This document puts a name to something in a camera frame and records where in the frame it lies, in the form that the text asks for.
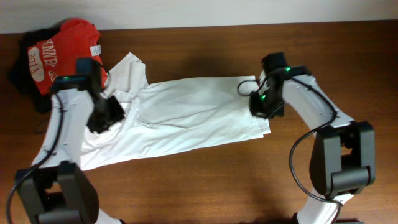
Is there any white t-shirt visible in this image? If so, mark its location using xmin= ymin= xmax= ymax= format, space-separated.
xmin=81 ymin=54 xmax=271 ymax=170

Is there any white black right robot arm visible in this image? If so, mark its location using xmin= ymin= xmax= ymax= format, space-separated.
xmin=249 ymin=52 xmax=376 ymax=223

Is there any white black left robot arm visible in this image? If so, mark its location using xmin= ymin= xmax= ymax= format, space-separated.
xmin=6 ymin=58 xmax=125 ymax=224

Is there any red folded t-shirt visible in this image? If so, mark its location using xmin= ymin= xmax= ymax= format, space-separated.
xmin=27 ymin=19 xmax=101 ymax=95

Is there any black folded t-shirt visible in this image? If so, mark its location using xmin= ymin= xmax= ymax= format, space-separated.
xmin=7 ymin=27 xmax=60 ymax=114

